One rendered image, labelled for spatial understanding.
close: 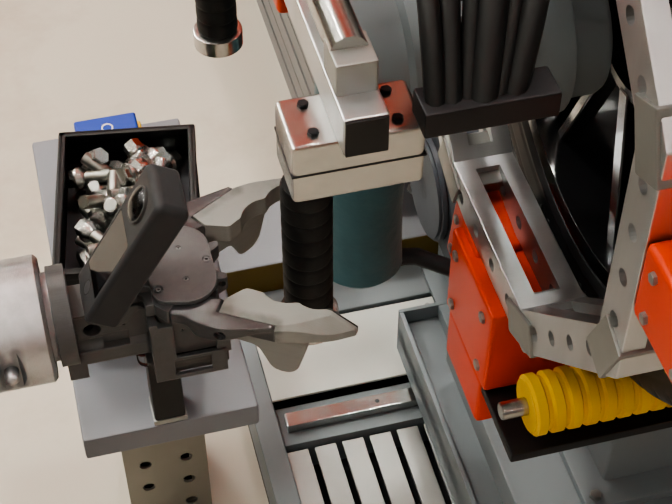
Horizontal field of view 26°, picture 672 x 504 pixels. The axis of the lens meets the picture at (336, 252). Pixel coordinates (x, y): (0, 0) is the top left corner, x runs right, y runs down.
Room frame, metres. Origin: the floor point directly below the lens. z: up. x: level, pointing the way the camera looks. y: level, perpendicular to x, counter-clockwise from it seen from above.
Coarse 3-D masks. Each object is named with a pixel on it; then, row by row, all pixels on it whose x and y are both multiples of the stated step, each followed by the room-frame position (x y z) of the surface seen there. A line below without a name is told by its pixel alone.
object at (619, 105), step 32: (608, 0) 1.00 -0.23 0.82; (608, 96) 0.99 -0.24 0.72; (544, 128) 1.04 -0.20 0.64; (576, 128) 1.02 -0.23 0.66; (608, 128) 1.04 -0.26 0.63; (544, 160) 1.01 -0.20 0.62; (576, 160) 1.01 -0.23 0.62; (608, 160) 1.01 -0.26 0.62; (576, 192) 0.97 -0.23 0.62; (608, 192) 0.97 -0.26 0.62; (576, 224) 0.93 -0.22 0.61; (608, 224) 0.91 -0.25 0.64; (608, 256) 0.89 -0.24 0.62
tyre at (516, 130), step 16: (512, 128) 1.09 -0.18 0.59; (528, 128) 1.05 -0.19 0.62; (528, 144) 1.04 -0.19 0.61; (528, 160) 1.04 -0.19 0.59; (528, 176) 1.04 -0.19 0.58; (544, 176) 1.01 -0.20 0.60; (544, 192) 1.00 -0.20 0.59; (544, 208) 0.99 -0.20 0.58; (560, 224) 0.96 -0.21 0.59; (560, 240) 0.95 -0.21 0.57; (576, 256) 0.91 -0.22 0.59; (576, 272) 0.91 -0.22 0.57; (592, 272) 0.89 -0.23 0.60; (592, 288) 0.87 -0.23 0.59; (640, 384) 0.77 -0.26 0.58; (656, 384) 0.74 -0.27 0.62
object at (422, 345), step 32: (416, 320) 1.21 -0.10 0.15; (448, 320) 1.20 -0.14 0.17; (416, 352) 1.14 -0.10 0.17; (416, 384) 1.13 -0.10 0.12; (448, 384) 1.11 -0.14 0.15; (448, 416) 1.06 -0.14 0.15; (448, 448) 1.01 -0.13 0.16; (480, 448) 1.01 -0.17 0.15; (448, 480) 1.00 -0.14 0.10; (480, 480) 0.97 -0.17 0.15
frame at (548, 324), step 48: (624, 0) 0.74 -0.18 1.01; (624, 48) 0.73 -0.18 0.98; (480, 144) 1.02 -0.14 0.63; (480, 192) 0.97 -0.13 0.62; (528, 192) 0.97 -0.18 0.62; (480, 240) 0.92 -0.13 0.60; (528, 240) 0.92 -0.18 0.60; (624, 240) 0.68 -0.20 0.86; (528, 288) 0.85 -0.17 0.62; (576, 288) 0.85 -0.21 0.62; (624, 288) 0.67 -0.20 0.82; (528, 336) 0.79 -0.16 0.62; (576, 336) 0.72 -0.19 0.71; (624, 336) 0.66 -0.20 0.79
